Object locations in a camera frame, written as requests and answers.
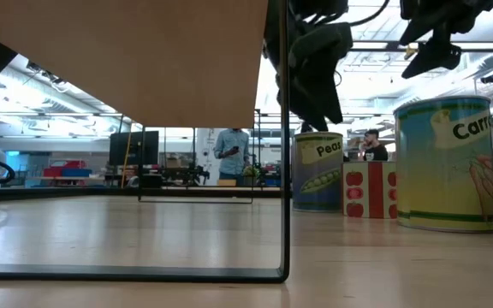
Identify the blue storage bin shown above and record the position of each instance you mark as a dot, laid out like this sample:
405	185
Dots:
76	173
273	182

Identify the black overhead light beam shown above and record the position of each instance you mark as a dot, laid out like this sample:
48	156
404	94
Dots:
383	50

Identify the black monitor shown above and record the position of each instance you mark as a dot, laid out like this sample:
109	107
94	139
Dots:
122	147

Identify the yellow pole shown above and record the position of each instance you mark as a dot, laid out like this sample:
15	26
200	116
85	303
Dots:
126	162

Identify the black ceiling fixture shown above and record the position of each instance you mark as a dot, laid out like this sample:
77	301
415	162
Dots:
490	78

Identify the black background robot arm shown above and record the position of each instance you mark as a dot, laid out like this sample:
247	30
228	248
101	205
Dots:
186	174

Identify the peas can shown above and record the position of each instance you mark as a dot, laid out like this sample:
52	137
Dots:
317	175

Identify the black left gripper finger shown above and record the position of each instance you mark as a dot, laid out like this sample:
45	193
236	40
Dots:
302	115
319	64

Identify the small potted plant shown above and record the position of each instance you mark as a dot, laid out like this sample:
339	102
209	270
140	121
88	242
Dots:
251	172

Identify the black metal table frame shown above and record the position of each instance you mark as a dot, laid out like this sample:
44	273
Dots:
58	193

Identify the wooden shelf with black frame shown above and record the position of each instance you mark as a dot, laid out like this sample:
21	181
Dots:
122	64

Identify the red storage bin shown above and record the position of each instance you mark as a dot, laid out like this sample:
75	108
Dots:
58	164

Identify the large carrots can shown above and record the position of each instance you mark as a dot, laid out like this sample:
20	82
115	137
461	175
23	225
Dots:
443	171

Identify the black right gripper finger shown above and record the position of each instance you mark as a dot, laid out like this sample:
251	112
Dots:
437	55
422	31

